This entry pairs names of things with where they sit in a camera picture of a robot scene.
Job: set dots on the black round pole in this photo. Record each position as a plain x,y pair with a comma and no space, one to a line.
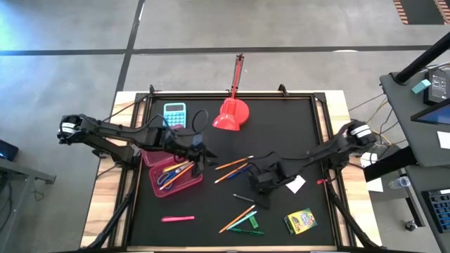
422,59

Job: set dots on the black caster wheel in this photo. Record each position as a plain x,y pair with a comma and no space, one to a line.
410,226

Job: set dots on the black flat screen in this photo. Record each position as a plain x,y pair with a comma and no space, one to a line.
434,116

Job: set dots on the grey metal desk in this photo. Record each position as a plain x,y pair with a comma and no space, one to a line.
21,172

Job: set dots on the green eraser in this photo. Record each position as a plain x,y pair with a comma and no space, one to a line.
254,222

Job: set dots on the teal block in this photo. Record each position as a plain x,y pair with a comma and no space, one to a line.
421,86

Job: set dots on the black table mat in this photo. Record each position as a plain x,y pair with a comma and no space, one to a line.
211,207

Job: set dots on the orange pencil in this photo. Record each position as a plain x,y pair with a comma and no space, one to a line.
175,177
230,174
237,218
234,162
175,166

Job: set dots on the red desk lamp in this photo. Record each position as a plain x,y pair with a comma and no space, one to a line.
232,114

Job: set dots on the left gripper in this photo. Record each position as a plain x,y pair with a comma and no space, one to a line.
183,144

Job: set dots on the white paper sheet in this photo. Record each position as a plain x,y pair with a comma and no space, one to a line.
368,161
375,185
444,140

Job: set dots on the clear water bottle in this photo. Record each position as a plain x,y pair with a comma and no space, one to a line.
400,182

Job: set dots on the yellow green crayon box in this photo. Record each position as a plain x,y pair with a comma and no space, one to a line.
300,221

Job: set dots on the dark electronic device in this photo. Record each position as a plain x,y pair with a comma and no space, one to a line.
7,150

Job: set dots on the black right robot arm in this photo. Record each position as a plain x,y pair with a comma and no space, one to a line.
327,147

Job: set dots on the black floor mat striped edges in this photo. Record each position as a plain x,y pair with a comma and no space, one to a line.
422,10

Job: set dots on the black power adapter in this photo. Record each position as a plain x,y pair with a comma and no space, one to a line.
437,86

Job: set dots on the grey side desk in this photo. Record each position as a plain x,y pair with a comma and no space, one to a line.
404,105

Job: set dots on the green pen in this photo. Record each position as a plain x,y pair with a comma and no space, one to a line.
247,231

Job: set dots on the black desk crossbar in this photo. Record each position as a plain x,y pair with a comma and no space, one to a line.
390,165

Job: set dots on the light teal pen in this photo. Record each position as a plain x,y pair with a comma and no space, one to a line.
242,220

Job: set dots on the pink plastic pencil box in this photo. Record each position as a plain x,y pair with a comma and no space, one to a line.
186,186

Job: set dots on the blue pen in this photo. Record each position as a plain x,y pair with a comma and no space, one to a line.
236,175

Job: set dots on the white sticky note pad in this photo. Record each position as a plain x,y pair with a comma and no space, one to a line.
297,184

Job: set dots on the pink highlighter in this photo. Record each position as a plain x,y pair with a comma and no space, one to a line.
177,218

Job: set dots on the black keyboard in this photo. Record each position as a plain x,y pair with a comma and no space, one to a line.
441,211

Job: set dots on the grey mechanical pencil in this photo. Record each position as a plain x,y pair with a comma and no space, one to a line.
243,197

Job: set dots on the teal calculator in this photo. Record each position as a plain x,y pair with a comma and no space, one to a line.
174,114

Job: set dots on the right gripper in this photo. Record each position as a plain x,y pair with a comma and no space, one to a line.
263,179

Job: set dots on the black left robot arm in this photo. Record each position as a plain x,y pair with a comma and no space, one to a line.
116,131

